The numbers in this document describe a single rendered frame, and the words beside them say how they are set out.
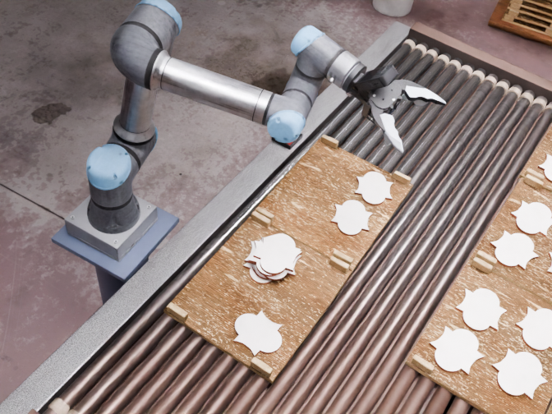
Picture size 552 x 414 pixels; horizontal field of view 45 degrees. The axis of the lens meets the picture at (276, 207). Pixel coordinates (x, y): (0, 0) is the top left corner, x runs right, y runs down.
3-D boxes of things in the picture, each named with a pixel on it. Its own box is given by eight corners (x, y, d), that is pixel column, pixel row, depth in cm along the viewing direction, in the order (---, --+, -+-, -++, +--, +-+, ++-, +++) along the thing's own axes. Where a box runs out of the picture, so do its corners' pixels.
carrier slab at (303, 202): (250, 216, 203) (250, 213, 202) (319, 140, 226) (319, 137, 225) (351, 273, 192) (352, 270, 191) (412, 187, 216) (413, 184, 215)
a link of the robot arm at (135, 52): (90, 44, 145) (305, 119, 142) (113, 17, 152) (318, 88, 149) (93, 85, 154) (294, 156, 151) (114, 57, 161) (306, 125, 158)
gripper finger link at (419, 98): (440, 102, 151) (399, 98, 151) (447, 89, 145) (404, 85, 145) (440, 114, 150) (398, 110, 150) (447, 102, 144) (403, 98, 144)
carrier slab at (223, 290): (163, 312, 179) (163, 309, 178) (250, 217, 203) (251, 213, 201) (272, 384, 169) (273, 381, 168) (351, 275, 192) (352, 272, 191)
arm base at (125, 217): (76, 216, 195) (71, 194, 187) (112, 186, 204) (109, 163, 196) (116, 242, 191) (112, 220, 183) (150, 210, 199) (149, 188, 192)
